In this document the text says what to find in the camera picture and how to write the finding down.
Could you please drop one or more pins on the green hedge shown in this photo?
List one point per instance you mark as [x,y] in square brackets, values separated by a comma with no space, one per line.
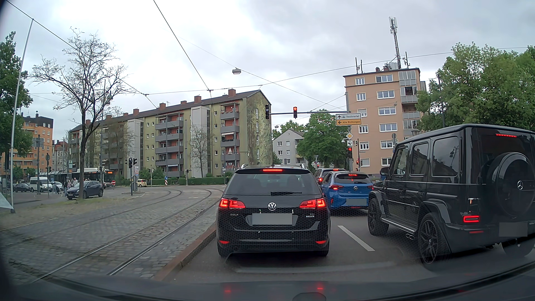
[200,181]

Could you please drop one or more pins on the grass verge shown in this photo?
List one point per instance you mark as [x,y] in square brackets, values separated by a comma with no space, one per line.
[54,207]

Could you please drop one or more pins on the orange brick building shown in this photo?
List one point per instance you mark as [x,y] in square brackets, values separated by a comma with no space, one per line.
[35,142]

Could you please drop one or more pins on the yellow car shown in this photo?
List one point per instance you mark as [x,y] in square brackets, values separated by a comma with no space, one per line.
[142,182]

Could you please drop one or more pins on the traffic light on post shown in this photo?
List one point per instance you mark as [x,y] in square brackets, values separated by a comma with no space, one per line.
[131,167]

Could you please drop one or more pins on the white van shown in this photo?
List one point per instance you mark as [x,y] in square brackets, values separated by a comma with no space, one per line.
[39,184]

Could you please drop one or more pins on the car's own bonnet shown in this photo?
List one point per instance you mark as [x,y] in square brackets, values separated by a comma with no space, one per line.
[267,290]

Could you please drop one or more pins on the tall grey pole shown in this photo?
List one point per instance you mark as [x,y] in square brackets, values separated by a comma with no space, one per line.
[16,113]

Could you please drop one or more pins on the long green apartment building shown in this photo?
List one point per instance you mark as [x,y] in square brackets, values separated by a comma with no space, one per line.
[179,138]

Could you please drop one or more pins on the leafy green tree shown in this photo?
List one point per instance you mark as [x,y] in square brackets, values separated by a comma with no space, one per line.
[324,140]

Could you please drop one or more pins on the grey asphalt road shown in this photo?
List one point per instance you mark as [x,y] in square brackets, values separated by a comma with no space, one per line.
[351,259]

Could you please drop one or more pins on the black boxy off-road car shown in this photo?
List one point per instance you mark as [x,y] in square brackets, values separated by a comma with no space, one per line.
[451,188]

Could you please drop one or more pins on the cobbled tram track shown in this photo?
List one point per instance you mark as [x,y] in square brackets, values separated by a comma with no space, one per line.
[104,234]

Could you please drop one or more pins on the small bare tree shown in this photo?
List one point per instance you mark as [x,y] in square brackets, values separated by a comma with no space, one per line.
[199,148]

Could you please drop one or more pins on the large leafy tree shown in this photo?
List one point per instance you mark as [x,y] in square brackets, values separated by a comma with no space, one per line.
[480,87]

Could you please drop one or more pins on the bus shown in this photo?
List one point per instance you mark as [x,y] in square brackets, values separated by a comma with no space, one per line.
[90,173]

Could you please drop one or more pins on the black estate car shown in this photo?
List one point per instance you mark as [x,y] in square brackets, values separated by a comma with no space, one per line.
[273,211]

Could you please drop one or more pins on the silver car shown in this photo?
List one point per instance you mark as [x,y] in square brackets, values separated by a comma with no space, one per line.
[324,172]

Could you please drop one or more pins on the dark leafy tree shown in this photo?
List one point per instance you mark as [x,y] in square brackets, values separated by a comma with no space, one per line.
[10,96]

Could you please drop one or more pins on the dark grey parked car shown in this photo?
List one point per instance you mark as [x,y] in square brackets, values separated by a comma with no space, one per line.
[85,189]

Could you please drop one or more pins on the tall salmon apartment building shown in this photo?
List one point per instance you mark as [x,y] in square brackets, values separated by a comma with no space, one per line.
[382,121]

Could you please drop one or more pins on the blue hatchback car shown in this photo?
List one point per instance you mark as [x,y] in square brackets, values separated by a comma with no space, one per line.
[347,190]

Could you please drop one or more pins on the grey gabled house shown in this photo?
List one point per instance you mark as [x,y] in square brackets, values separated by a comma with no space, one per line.
[286,147]

